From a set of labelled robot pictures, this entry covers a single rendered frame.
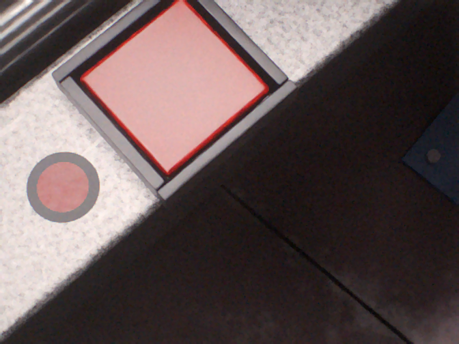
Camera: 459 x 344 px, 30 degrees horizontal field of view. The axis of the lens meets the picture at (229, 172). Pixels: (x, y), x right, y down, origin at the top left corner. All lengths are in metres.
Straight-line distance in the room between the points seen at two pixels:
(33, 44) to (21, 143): 0.05
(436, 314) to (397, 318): 0.06
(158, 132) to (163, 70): 0.03
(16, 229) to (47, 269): 0.02
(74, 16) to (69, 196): 0.09
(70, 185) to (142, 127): 0.04
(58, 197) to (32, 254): 0.03
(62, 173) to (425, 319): 0.99
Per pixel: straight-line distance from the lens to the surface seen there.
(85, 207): 0.38
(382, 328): 1.31
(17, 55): 0.41
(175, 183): 0.36
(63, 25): 0.41
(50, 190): 0.38
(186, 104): 0.37
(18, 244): 0.38
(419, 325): 1.32
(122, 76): 0.38
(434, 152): 1.35
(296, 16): 0.40
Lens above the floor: 1.28
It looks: 75 degrees down
